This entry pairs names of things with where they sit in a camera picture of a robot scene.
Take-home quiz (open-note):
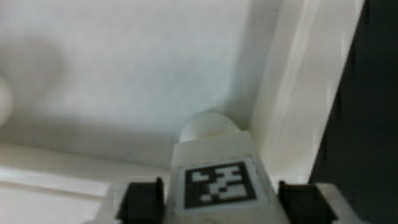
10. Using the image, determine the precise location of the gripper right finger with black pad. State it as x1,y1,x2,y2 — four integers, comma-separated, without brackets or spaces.
275,179,362,224

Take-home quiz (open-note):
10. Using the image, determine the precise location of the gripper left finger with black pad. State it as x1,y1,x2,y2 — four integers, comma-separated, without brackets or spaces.
86,176,166,224

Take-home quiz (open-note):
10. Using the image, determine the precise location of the white table leg with tag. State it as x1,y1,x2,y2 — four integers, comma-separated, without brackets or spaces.
165,112,287,224

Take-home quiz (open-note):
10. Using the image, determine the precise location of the white square tabletop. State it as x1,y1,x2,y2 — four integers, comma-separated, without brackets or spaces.
0,0,364,224

